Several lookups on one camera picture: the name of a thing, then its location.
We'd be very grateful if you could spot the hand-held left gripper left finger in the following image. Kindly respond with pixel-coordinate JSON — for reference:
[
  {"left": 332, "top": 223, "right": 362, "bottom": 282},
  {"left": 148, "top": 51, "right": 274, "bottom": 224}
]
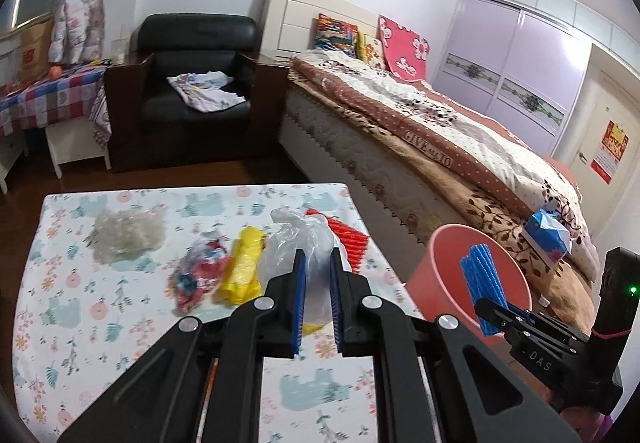
[{"left": 56, "top": 249, "right": 307, "bottom": 443}]

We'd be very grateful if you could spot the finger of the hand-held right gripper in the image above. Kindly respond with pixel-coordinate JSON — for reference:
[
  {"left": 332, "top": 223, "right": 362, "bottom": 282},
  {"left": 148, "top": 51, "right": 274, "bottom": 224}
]
[
  {"left": 473, "top": 298, "right": 538, "bottom": 349},
  {"left": 520, "top": 310, "right": 592, "bottom": 343}
]

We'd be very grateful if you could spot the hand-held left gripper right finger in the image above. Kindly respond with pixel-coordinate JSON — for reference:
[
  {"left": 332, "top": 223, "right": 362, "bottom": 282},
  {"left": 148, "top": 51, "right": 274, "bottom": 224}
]
[{"left": 329, "top": 248, "right": 583, "bottom": 443}]

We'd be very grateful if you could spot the blue corrugated sheet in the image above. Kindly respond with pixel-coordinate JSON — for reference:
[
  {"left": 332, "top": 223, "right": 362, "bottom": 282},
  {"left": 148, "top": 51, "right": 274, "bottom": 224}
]
[{"left": 460, "top": 243, "right": 510, "bottom": 336}]

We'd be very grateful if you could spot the yellow plastic bag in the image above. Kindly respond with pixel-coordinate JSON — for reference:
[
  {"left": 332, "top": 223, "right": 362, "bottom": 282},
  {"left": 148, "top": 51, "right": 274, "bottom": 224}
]
[{"left": 215, "top": 226, "right": 267, "bottom": 306}]

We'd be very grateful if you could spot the clear plastic bag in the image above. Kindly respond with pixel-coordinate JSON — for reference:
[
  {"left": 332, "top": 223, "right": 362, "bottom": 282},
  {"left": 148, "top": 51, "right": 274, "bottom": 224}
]
[{"left": 256, "top": 208, "right": 351, "bottom": 336}]

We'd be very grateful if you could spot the pink plastic bin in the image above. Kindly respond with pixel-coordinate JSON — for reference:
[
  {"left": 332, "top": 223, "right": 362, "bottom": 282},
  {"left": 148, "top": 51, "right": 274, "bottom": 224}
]
[{"left": 404, "top": 223, "right": 533, "bottom": 359}]

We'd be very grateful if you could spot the red blue plastic wrapper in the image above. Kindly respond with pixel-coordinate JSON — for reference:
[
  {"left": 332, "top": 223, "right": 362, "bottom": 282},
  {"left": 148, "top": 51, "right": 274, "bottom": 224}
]
[{"left": 169, "top": 229, "right": 232, "bottom": 314}]

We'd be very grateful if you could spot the person's right hand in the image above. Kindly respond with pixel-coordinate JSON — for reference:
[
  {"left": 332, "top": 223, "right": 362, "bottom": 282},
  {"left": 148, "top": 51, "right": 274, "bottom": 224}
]
[{"left": 562, "top": 404, "right": 617, "bottom": 443}]

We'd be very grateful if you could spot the red corrugated sheet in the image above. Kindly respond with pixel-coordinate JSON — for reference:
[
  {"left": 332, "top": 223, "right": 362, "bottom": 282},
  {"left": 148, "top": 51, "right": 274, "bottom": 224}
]
[{"left": 305, "top": 208, "right": 370, "bottom": 274}]

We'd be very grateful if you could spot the blue tissue box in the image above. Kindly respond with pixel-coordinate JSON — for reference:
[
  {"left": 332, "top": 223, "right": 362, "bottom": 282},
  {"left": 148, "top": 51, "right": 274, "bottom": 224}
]
[{"left": 522, "top": 209, "right": 573, "bottom": 266}]

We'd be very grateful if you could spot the brown leaf pattern blanket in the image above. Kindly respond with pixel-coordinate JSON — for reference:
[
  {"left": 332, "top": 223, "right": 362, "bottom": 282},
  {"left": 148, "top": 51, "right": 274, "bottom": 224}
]
[{"left": 295, "top": 68, "right": 601, "bottom": 336}]

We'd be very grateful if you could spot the quilted mattress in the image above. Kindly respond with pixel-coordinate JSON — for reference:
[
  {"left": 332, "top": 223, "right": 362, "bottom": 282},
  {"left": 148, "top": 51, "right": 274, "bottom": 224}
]
[{"left": 277, "top": 86, "right": 451, "bottom": 254}]

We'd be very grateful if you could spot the clear crumpled bag pile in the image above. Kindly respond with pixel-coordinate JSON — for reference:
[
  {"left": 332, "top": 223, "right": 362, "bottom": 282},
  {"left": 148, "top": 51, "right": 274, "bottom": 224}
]
[{"left": 87, "top": 209, "right": 168, "bottom": 264}]

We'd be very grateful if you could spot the dark wooden nightstand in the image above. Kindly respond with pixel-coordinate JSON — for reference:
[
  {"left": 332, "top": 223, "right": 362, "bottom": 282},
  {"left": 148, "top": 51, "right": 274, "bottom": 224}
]
[{"left": 252, "top": 52, "right": 293, "bottom": 159}]

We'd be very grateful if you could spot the dotted patchwork quilt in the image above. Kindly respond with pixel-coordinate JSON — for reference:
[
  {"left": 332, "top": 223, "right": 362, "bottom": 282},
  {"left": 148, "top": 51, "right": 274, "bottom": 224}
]
[{"left": 292, "top": 48, "right": 586, "bottom": 236}]

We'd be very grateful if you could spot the floral tablecloth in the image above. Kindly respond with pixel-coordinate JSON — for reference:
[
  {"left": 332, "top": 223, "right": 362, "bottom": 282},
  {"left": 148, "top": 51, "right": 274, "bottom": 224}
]
[{"left": 12, "top": 182, "right": 426, "bottom": 443}]

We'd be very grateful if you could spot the white door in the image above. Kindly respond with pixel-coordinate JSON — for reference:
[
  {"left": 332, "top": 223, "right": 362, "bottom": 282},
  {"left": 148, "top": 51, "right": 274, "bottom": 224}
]
[{"left": 552, "top": 43, "right": 640, "bottom": 254}]

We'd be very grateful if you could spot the white patterned cloth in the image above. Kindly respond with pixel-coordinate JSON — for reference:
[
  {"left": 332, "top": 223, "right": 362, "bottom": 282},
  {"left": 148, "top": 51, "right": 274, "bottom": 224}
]
[{"left": 166, "top": 72, "right": 248, "bottom": 113}]

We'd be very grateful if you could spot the dark wooden cabinet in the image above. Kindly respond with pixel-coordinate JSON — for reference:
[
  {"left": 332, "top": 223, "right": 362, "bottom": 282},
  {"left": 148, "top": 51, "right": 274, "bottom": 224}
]
[{"left": 103, "top": 53, "right": 157, "bottom": 174}]

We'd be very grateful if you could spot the yellow floral pillow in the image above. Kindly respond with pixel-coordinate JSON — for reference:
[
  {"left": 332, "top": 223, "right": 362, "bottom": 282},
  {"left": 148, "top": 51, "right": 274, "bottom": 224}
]
[{"left": 356, "top": 30, "right": 388, "bottom": 71}]

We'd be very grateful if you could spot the pink floral pillow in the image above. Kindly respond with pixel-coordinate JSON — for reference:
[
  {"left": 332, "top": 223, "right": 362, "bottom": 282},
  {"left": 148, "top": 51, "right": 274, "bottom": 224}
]
[{"left": 378, "top": 14, "right": 432, "bottom": 83}]

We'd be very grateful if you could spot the colourful cartoon pillow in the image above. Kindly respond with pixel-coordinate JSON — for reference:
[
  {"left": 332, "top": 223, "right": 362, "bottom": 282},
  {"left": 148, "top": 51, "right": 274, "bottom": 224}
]
[{"left": 313, "top": 14, "right": 359, "bottom": 58}]

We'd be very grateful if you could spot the lilac sliding wardrobe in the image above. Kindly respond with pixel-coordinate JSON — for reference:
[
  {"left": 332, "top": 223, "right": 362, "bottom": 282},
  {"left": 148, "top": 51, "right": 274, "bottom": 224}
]
[{"left": 432, "top": 0, "right": 593, "bottom": 156}]

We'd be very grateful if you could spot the white stool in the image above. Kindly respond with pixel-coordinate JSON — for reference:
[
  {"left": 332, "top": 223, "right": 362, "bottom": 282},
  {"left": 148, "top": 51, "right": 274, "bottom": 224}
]
[{"left": 44, "top": 120, "right": 112, "bottom": 179}]

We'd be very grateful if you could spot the black leather armchair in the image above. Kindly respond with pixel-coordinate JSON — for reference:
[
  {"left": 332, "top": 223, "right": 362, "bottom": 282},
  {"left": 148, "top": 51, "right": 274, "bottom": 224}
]
[{"left": 135, "top": 13, "right": 261, "bottom": 164}]

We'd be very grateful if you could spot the white wooden bed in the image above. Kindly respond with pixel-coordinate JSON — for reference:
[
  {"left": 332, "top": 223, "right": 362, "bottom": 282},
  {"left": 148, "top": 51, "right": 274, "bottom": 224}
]
[{"left": 270, "top": 0, "right": 601, "bottom": 339}]

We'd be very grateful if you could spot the checkered tablecloth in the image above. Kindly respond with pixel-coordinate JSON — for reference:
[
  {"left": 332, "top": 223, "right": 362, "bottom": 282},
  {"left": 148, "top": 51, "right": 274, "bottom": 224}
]
[{"left": 0, "top": 63, "right": 111, "bottom": 144}]

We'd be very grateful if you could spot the pink floral padded jacket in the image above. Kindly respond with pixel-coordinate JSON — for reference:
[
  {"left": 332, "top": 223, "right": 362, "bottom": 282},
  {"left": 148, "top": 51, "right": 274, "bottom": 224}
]
[{"left": 48, "top": 0, "right": 106, "bottom": 65}]

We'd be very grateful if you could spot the brown cardboard box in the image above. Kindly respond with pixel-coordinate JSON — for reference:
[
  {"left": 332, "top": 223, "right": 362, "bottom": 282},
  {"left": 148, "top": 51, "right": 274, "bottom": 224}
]
[{"left": 20, "top": 18, "right": 55, "bottom": 79}]

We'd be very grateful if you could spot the red wall poster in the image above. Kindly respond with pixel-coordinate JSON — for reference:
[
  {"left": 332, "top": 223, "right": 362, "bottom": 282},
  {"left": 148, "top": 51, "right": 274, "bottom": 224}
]
[{"left": 590, "top": 120, "right": 630, "bottom": 185}]

